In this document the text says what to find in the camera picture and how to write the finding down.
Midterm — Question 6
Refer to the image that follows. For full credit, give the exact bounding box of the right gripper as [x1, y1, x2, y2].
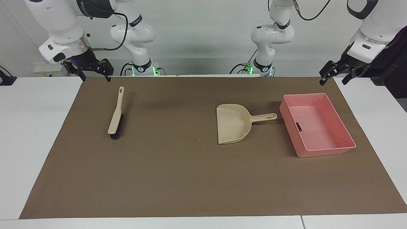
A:
[63, 50, 114, 83]

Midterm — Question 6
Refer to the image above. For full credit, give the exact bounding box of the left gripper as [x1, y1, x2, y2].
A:
[319, 44, 371, 86]

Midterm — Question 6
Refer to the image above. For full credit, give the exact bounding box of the pink plastic bin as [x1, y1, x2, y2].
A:
[279, 93, 356, 158]

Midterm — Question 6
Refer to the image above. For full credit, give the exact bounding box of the white box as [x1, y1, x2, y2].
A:
[33, 61, 68, 78]

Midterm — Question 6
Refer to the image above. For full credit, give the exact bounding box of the beige hand brush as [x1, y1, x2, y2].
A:
[107, 86, 125, 140]

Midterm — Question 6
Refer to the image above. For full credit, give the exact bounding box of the beige plastic dustpan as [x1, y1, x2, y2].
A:
[216, 104, 278, 145]

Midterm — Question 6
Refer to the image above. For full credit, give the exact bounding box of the black cable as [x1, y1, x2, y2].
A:
[120, 62, 135, 76]
[88, 12, 129, 52]
[294, 0, 331, 21]
[230, 49, 259, 75]

